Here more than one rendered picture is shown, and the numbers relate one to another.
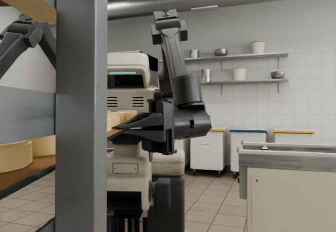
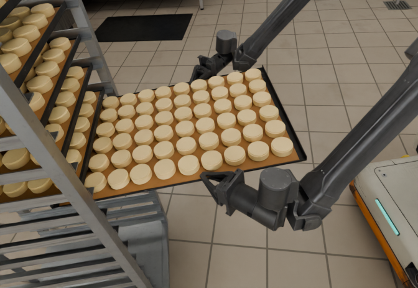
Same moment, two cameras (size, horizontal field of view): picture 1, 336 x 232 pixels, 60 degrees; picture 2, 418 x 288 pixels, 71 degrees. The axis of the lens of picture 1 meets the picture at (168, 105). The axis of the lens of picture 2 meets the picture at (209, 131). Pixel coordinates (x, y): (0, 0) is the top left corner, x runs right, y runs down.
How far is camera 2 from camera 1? 78 cm
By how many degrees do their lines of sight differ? 86
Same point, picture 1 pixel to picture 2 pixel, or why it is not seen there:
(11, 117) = (54, 199)
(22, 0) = not seen: hidden behind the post
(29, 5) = not seen: hidden behind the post
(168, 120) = (221, 199)
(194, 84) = (264, 193)
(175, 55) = (372, 120)
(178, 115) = (239, 201)
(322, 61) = not seen: outside the picture
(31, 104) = (61, 196)
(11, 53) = not seen: outside the picture
